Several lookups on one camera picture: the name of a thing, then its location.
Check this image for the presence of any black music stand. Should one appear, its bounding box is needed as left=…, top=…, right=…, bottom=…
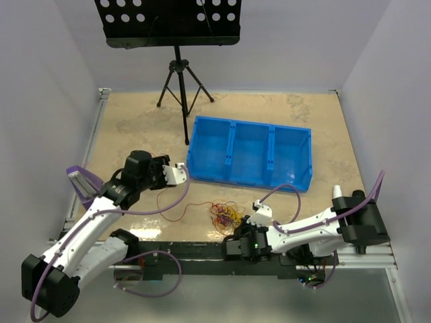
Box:
left=94, top=0, right=242, bottom=146

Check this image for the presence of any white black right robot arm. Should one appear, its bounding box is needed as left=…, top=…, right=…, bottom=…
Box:
left=222, top=190, right=391, bottom=264

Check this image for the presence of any aluminium frame rail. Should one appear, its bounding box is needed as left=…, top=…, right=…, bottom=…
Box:
left=42, top=240, right=399, bottom=270

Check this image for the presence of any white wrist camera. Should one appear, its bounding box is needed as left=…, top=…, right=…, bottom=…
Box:
left=247, top=200, right=273, bottom=227
left=162, top=163, right=188, bottom=186

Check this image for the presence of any purple box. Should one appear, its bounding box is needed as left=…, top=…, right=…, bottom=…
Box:
left=66, top=166, right=104, bottom=210

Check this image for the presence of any red cable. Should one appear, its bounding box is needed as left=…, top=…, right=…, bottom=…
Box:
left=156, top=186, right=238, bottom=236

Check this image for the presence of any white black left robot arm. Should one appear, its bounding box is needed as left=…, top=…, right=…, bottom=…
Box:
left=21, top=150, right=173, bottom=322

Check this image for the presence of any black microphone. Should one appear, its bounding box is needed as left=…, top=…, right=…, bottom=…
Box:
left=352, top=190, right=366, bottom=199

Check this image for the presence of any blue three-compartment plastic bin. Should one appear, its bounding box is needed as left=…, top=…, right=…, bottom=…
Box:
left=187, top=116, right=313, bottom=192

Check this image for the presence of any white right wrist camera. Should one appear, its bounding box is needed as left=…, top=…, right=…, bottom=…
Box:
left=247, top=200, right=273, bottom=227

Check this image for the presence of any yellow cable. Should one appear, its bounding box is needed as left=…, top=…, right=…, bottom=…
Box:
left=210, top=203, right=246, bottom=227

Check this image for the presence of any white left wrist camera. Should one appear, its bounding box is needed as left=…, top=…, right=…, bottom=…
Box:
left=162, top=163, right=188, bottom=186

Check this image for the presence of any white microphone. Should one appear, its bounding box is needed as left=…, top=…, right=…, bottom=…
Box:
left=333, top=184, right=343, bottom=199

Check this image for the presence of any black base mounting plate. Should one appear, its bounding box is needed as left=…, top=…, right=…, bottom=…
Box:
left=123, top=241, right=339, bottom=283

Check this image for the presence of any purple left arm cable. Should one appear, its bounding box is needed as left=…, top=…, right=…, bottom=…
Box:
left=29, top=163, right=191, bottom=322

